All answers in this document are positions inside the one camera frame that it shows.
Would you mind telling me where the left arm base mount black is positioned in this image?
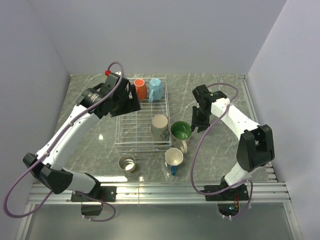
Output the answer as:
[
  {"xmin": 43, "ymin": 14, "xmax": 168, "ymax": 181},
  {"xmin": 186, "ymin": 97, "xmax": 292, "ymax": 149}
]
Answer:
[{"xmin": 70, "ymin": 186, "xmax": 117, "ymax": 219}]

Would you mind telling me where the beige patterned mug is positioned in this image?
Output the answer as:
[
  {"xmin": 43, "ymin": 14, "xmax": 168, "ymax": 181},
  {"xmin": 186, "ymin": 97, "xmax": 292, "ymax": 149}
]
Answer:
[{"xmin": 150, "ymin": 114, "xmax": 170, "ymax": 144}]

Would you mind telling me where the light blue mug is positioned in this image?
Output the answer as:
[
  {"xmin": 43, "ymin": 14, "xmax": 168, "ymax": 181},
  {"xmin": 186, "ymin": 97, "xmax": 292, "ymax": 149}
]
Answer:
[{"xmin": 148, "ymin": 78, "xmax": 164, "ymax": 103}]

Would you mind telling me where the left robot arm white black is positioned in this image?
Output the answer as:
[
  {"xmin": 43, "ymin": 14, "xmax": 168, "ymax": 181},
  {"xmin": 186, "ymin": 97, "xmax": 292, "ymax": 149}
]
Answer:
[{"xmin": 23, "ymin": 73, "xmax": 141, "ymax": 201}]

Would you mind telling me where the dark blue faceted mug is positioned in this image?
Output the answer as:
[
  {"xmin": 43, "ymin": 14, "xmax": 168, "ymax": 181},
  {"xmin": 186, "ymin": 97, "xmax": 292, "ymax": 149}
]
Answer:
[{"xmin": 164, "ymin": 147, "xmax": 184, "ymax": 176}]

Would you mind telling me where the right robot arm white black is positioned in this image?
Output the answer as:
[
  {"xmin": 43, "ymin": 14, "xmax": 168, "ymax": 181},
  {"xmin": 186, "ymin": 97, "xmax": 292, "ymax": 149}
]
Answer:
[{"xmin": 191, "ymin": 84, "xmax": 275, "ymax": 200}]

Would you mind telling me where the aluminium mounting rail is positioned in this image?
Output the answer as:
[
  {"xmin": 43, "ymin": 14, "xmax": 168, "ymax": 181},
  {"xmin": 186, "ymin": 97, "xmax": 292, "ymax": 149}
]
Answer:
[{"xmin": 16, "ymin": 182, "xmax": 303, "ymax": 240}]

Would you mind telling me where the stainless steel cup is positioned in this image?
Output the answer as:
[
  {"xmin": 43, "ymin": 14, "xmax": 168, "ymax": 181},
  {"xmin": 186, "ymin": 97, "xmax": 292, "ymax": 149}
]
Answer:
[{"xmin": 118, "ymin": 154, "xmax": 137, "ymax": 178}]

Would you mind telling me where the green interior floral mug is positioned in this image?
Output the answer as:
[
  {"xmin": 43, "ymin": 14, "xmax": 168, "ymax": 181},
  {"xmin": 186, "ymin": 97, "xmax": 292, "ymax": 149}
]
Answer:
[{"xmin": 170, "ymin": 121, "xmax": 192, "ymax": 154}]

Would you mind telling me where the white wire dish rack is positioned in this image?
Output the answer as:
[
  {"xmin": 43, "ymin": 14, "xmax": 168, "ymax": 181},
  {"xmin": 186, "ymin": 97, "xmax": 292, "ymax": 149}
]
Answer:
[{"xmin": 115, "ymin": 79, "xmax": 172, "ymax": 155}]

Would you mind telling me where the orange mug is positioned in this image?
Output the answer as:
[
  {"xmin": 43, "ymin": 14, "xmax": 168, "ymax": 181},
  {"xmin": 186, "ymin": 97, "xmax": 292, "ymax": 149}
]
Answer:
[{"xmin": 133, "ymin": 78, "xmax": 148, "ymax": 100}]

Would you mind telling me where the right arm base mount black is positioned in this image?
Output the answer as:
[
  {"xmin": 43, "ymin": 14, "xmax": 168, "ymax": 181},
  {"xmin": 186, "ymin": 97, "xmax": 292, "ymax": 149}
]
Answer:
[{"xmin": 204, "ymin": 183, "xmax": 252, "ymax": 217}]

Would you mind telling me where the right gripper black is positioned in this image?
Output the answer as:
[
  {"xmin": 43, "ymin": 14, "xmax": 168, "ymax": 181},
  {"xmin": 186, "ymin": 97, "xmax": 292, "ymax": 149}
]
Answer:
[{"xmin": 190, "ymin": 105, "xmax": 211, "ymax": 133}]

